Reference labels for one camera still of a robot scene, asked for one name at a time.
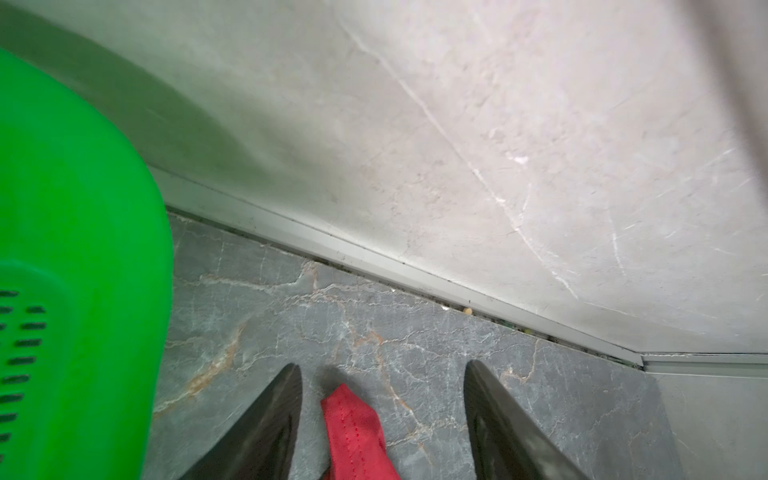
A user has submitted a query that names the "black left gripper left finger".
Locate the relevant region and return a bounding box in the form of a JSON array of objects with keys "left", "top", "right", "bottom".
[{"left": 182, "top": 363, "right": 303, "bottom": 480}]

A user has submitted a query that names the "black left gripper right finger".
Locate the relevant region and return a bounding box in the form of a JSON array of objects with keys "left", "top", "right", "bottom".
[{"left": 463, "top": 360, "right": 586, "bottom": 480}]

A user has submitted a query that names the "red t shirt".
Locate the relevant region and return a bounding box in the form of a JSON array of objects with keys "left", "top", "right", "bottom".
[{"left": 321, "top": 384, "right": 400, "bottom": 480}]

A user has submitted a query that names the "green plastic basket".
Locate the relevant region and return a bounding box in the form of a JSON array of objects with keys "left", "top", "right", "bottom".
[{"left": 1, "top": 52, "right": 173, "bottom": 479}]

